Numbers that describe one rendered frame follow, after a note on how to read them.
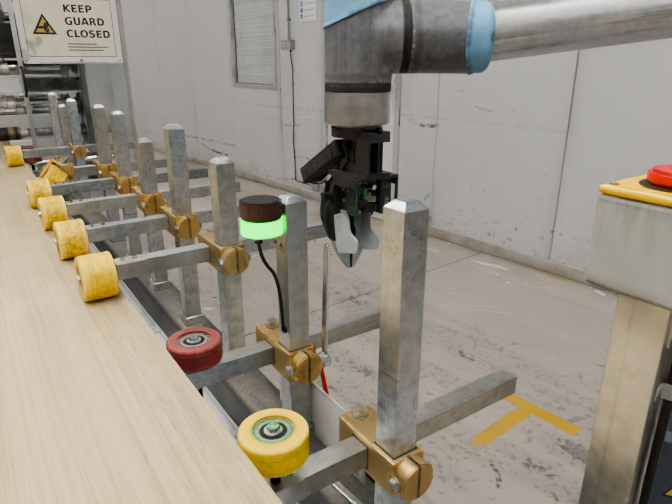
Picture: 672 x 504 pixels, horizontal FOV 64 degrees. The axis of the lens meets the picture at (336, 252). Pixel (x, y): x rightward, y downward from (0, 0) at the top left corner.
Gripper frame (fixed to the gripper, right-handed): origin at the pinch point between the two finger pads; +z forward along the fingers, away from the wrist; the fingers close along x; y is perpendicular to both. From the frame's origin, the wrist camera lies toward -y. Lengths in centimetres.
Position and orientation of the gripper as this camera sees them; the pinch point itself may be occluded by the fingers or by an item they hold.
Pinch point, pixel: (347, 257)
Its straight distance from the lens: 83.0
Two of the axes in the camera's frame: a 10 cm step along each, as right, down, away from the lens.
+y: 5.6, 2.8, -7.8
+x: 8.3, -1.9, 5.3
